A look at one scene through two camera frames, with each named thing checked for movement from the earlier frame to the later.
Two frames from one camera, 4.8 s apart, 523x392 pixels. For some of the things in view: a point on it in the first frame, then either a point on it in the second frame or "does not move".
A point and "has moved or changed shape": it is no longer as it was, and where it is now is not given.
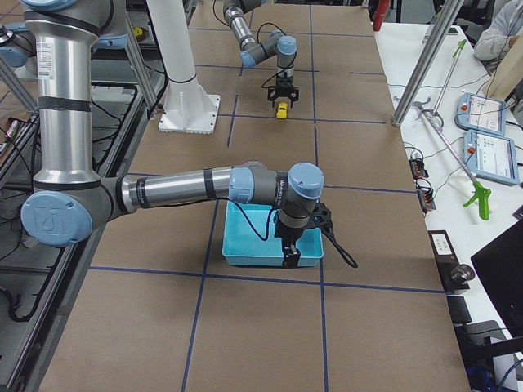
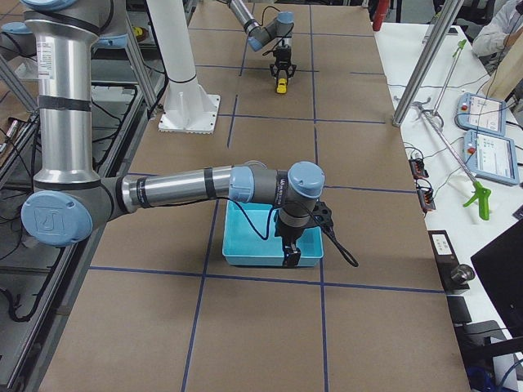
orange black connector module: x=417 y=169 does not move
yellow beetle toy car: x=282 y=110 has moved or changed shape
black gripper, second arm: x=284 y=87 -> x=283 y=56
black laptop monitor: x=501 y=266 does not move
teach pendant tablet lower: x=490 y=156 does not move
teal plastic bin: x=249 y=238 does not move
